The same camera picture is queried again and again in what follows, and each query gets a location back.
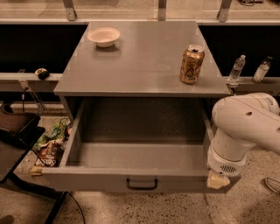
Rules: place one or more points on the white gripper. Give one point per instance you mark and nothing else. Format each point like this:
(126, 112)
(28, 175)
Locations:
(224, 165)

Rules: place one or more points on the grey top drawer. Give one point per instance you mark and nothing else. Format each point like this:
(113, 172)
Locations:
(136, 145)

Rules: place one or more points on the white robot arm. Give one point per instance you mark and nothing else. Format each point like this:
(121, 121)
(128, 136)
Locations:
(242, 121)

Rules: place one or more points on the grey drawer cabinet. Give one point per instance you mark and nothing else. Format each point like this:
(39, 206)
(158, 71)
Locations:
(145, 62)

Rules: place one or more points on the white shoe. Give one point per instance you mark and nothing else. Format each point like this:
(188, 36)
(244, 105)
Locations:
(272, 184)

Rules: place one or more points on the clear plastic water bottle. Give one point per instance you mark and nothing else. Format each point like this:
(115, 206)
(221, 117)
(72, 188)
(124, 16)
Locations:
(236, 70)

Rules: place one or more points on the gold soda can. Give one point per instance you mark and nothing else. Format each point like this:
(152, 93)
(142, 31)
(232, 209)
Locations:
(191, 64)

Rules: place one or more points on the green snack bag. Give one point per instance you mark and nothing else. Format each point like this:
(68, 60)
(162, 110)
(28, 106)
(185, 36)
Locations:
(58, 135)

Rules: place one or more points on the white bowl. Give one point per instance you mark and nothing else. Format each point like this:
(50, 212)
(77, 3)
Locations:
(104, 36)

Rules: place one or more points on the black metal stand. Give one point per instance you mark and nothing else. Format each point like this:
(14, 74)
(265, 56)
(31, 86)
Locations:
(18, 133)

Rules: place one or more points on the black yellow tape measure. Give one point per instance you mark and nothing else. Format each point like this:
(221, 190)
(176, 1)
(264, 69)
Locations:
(42, 73)

